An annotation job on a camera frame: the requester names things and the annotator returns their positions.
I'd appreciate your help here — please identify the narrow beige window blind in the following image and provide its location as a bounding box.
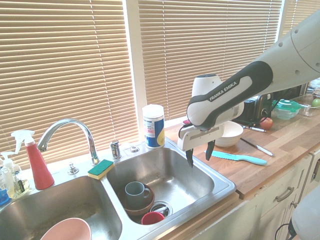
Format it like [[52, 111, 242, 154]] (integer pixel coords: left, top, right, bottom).
[[281, 0, 320, 36]]

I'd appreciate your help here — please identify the white ceramic bowl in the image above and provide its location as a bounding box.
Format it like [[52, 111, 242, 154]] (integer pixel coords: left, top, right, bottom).
[[214, 121, 244, 148]]

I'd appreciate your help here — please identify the chrome side sprayer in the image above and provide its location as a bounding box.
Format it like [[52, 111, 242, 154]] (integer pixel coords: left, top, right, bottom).
[[110, 139, 123, 160]]

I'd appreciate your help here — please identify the clear soap pump bottle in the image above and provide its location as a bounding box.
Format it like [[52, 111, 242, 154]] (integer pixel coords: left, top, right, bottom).
[[0, 151, 31, 200]]

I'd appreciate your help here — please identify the metal drawer handle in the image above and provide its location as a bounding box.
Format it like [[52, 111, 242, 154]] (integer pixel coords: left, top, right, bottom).
[[275, 186, 296, 203]]

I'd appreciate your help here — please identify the clear glass dish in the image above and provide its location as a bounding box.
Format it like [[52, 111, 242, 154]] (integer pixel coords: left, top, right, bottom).
[[297, 94, 320, 118]]

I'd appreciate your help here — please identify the red apple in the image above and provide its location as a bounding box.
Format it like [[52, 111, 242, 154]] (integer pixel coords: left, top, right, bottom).
[[259, 116, 274, 130]]

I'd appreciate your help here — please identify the silver utensil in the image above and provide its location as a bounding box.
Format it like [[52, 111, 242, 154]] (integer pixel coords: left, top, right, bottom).
[[242, 124, 267, 134]]

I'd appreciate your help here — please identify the grey mug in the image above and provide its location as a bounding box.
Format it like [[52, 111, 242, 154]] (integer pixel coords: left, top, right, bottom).
[[124, 181, 152, 210]]

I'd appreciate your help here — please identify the red spray bottle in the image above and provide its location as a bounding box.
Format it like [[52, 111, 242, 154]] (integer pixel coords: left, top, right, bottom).
[[10, 129, 55, 191]]

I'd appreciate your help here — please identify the black toaster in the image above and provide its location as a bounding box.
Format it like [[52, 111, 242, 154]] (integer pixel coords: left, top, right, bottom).
[[242, 93, 273, 124]]

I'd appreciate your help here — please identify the green and yellow sponge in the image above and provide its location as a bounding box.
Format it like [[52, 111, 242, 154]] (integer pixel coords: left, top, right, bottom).
[[87, 158, 115, 180]]

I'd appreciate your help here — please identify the cream kitchen cabinet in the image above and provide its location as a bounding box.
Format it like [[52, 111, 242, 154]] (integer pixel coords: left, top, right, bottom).
[[172, 147, 320, 240]]

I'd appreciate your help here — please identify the green lidded plastic container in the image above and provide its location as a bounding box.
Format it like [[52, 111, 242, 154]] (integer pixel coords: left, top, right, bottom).
[[271, 98, 303, 121]]

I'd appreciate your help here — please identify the teal serrated knife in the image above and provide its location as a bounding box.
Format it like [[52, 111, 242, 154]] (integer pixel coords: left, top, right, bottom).
[[203, 149, 268, 166]]

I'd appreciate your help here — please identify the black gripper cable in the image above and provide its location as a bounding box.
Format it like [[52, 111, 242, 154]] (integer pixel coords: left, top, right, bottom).
[[178, 124, 188, 140]]

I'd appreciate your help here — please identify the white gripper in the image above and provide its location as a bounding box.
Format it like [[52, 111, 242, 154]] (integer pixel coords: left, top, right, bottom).
[[177, 124, 225, 169]]

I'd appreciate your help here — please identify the stainless steel double sink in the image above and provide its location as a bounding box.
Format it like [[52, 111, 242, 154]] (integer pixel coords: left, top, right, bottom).
[[0, 138, 238, 240]]

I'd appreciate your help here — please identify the blue soap bottle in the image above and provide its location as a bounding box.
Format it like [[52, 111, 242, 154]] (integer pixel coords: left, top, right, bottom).
[[0, 172, 11, 207]]

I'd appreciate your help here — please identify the chrome sink knob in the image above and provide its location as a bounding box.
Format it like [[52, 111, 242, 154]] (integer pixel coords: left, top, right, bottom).
[[67, 161, 80, 176]]

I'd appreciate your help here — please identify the pink bowl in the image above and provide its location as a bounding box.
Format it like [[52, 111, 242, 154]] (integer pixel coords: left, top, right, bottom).
[[39, 217, 92, 240]]

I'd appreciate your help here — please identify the blue yellow cleanser canister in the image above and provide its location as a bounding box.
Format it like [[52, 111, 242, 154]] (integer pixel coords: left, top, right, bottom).
[[141, 103, 166, 150]]

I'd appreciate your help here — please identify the chrome curved faucet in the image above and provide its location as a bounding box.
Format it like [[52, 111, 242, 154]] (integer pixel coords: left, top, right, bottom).
[[36, 118, 101, 166]]

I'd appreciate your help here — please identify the red cup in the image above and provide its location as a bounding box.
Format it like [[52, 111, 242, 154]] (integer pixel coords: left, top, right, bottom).
[[141, 211, 165, 226]]

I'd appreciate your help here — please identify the metal sink drain strainer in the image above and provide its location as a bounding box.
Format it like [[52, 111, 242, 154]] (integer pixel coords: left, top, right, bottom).
[[149, 200, 174, 219]]

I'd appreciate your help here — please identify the brown wooden bowl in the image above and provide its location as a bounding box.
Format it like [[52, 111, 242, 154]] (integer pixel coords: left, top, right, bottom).
[[117, 184, 156, 217]]

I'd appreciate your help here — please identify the black bladed silver handled knife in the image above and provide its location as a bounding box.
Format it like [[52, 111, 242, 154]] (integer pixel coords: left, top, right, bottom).
[[240, 137, 275, 158]]

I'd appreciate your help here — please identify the wide beige window blind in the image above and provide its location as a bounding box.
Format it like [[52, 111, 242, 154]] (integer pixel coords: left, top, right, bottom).
[[0, 0, 140, 171]]

